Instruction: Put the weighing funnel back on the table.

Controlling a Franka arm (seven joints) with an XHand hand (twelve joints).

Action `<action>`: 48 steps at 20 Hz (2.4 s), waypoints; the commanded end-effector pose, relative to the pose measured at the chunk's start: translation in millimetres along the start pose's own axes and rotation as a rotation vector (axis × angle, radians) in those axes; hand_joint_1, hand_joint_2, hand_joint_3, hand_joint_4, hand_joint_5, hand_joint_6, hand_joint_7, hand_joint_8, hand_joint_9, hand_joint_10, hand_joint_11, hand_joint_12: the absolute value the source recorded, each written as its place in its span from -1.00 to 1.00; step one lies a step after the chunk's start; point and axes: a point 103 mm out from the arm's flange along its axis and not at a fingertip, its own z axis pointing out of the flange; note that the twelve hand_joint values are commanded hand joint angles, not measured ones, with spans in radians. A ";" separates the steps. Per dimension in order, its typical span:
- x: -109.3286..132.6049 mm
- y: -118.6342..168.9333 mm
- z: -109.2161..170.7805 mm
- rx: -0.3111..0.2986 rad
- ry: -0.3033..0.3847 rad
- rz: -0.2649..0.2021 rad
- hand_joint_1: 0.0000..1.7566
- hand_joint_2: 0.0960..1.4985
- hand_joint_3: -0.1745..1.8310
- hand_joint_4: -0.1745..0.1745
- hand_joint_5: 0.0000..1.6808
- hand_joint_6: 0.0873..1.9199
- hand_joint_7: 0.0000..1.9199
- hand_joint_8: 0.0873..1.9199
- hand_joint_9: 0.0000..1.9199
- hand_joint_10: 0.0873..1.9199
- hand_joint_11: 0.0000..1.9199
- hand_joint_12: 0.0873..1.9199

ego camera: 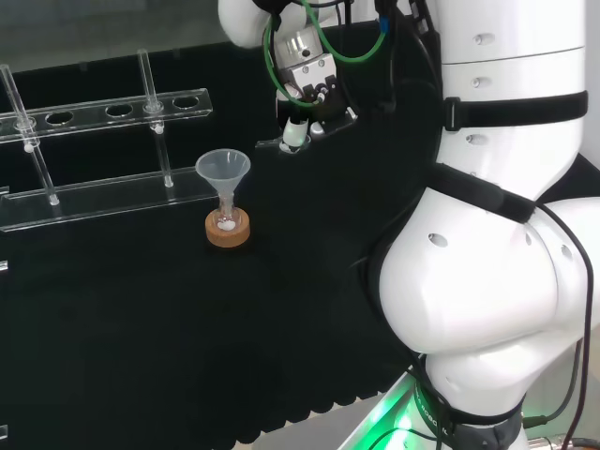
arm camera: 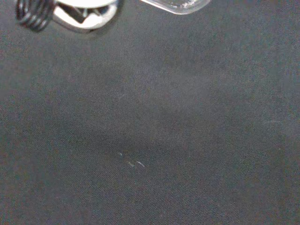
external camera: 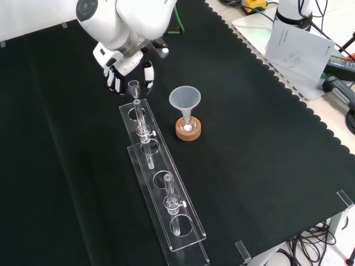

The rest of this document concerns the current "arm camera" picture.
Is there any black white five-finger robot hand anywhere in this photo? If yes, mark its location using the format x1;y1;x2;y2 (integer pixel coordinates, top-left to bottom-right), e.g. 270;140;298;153
15;0;119;33

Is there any black cloth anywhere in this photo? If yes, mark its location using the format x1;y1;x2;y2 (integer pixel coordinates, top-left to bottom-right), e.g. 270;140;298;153
0;0;300;225

